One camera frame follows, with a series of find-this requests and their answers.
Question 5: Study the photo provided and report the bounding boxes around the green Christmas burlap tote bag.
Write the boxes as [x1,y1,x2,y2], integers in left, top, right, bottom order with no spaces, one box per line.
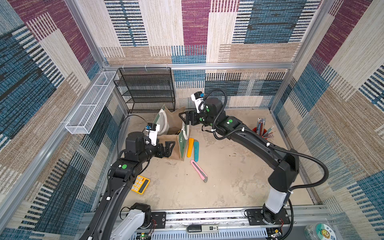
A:
[154,105,190,161]

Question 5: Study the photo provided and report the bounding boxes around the yellow utility knife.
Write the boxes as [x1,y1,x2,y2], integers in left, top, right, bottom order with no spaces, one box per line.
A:
[187,138,195,158]

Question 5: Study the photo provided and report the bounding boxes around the teal utility knife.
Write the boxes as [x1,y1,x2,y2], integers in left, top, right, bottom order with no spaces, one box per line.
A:
[194,140,200,162]

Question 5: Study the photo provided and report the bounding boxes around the pink grey utility knife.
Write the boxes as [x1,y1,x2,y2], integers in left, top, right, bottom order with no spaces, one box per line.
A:
[190,160,208,183]

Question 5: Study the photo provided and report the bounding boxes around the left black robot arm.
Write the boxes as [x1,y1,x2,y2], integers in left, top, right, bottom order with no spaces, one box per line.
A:
[80,132,176,240]

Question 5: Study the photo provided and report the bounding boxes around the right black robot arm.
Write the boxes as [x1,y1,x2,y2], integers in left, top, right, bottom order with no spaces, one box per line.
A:
[179,89,329,225]

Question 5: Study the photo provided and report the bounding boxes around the yellow calculator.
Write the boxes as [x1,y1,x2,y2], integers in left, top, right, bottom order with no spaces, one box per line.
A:
[131,175,150,195]

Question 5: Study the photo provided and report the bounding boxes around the red pencil cup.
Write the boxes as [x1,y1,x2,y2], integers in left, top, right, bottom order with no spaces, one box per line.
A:
[253,128,267,138]

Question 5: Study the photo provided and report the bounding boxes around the pencils in cup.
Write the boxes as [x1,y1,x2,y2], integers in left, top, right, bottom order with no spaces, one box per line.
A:
[256,118,274,139]

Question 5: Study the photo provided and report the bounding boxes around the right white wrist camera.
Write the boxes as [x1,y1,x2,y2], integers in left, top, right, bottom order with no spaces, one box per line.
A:
[191,91,205,114]

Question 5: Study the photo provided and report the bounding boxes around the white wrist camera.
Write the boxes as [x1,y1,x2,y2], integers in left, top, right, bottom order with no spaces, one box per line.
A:
[146,123,159,146]
[191,91,205,114]

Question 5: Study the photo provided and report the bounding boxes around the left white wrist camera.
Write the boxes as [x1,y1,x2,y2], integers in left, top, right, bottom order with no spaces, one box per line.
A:
[146,123,159,146]

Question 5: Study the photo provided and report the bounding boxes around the black wire mesh shelf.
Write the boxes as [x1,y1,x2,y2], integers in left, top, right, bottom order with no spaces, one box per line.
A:
[114,67,176,113]

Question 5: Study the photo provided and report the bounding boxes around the white wire mesh basket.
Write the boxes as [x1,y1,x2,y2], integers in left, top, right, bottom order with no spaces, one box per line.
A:
[66,72,116,135]

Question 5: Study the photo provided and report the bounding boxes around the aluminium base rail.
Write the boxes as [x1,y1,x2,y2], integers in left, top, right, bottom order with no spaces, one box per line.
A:
[77,205,334,240]

